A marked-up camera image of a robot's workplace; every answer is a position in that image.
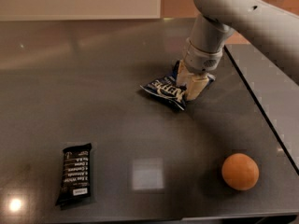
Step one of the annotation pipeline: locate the grey side table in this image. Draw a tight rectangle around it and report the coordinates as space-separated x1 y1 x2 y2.
225 44 299 173

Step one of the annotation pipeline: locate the orange fruit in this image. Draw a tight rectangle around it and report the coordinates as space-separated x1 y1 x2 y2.
221 153 260 190

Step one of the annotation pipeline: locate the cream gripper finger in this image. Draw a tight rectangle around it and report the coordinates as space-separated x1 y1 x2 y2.
176 60 193 87
186 74 209 101

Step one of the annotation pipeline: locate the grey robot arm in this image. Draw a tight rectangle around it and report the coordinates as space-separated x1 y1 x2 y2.
177 0 299 101

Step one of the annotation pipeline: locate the black snack bar wrapper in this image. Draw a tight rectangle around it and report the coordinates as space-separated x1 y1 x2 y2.
56 143 92 205

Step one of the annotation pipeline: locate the blue Kettle chip bag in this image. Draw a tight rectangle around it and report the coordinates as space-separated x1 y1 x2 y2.
142 61 215 110

